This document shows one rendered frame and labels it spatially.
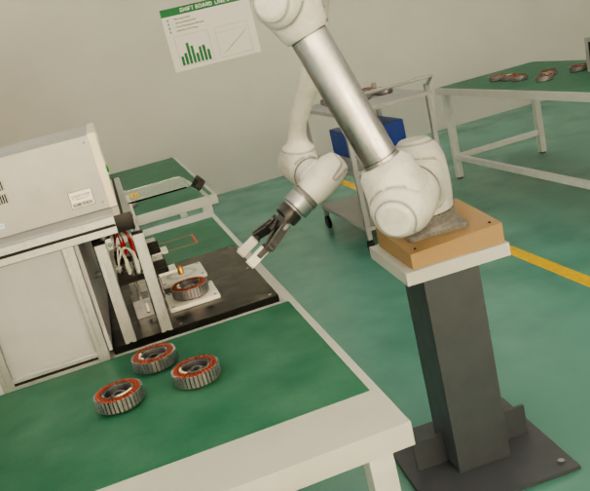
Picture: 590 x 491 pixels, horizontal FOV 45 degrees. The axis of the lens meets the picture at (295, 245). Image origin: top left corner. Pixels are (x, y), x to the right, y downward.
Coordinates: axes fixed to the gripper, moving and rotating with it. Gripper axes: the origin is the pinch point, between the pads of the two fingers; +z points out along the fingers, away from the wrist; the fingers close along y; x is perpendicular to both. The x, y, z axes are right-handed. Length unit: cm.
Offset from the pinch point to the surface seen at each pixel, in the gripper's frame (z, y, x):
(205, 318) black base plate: 19.3, -19.9, 2.8
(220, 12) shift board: -145, 532, 23
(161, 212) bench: 18, 157, -2
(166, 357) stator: 30, -41, 10
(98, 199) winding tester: 15.9, -8.2, 44.3
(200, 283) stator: 15.0, -4.0, 6.0
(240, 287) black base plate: 7.7, -4.8, -3.8
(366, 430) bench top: 5, -96, -8
